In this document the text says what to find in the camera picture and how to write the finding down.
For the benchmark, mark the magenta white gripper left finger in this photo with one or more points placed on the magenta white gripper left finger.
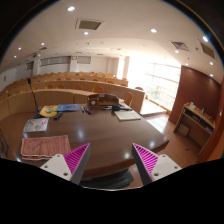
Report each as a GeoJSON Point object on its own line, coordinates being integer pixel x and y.
{"type": "Point", "coordinates": [69, 166]}

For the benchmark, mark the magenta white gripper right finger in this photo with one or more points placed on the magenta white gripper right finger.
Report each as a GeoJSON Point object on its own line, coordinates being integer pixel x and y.
{"type": "Point", "coordinates": [151, 166]}

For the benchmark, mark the wooden desktop box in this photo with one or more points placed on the wooden desktop box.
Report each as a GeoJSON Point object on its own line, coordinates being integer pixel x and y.
{"type": "Point", "coordinates": [102, 99]}

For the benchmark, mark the blue booklet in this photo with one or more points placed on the blue booklet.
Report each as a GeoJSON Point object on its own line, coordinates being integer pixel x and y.
{"type": "Point", "coordinates": [68, 107]}

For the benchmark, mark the black gooseneck microphone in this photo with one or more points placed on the black gooseneck microphone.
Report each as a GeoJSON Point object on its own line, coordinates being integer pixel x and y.
{"type": "Point", "coordinates": [37, 111]}

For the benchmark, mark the black device on table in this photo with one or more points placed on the black device on table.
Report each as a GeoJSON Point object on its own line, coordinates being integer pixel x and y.
{"type": "Point", "coordinates": [116, 108]}

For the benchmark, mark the yellow folder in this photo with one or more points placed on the yellow folder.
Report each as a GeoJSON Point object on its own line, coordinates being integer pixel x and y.
{"type": "Point", "coordinates": [49, 111]}

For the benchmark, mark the black remote control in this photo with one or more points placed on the black remote control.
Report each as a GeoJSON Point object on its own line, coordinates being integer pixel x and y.
{"type": "Point", "coordinates": [57, 115]}

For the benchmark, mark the red striped folded towel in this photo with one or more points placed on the red striped folded towel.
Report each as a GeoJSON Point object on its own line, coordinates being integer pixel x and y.
{"type": "Point", "coordinates": [44, 147]}

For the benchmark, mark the long curved wooden desk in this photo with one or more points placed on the long curved wooden desk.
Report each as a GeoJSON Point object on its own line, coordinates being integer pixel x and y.
{"type": "Point", "coordinates": [19, 99]}

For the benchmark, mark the white printed paper sheet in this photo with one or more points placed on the white printed paper sheet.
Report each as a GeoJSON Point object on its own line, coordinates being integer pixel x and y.
{"type": "Point", "coordinates": [35, 125]}

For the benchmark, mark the white notebook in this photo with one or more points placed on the white notebook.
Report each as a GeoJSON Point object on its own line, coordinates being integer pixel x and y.
{"type": "Point", "coordinates": [127, 115]}

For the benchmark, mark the blue red marker pens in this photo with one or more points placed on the blue red marker pens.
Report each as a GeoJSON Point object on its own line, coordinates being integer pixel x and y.
{"type": "Point", "coordinates": [86, 109]}

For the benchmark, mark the wooden shelf cabinet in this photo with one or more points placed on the wooden shelf cabinet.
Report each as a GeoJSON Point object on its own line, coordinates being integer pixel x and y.
{"type": "Point", "coordinates": [195, 124]}

